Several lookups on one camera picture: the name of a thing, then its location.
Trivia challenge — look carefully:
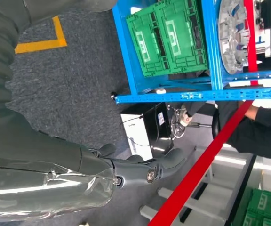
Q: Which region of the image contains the blue metal shelf rack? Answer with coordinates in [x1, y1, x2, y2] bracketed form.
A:
[111, 0, 271, 105]

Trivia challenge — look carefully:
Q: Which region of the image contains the black and white equipment box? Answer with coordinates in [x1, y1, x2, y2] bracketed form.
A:
[120, 102, 175, 161]

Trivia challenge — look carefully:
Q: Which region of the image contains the green folded plastic crate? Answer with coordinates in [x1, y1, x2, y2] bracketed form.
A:
[126, 6, 172, 78]
[154, 0, 209, 75]

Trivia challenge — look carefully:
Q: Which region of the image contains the black round stool chrome base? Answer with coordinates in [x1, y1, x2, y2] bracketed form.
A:
[169, 105, 221, 140]

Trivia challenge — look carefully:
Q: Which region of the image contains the person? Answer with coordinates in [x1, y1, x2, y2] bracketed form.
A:
[179, 99, 271, 160]

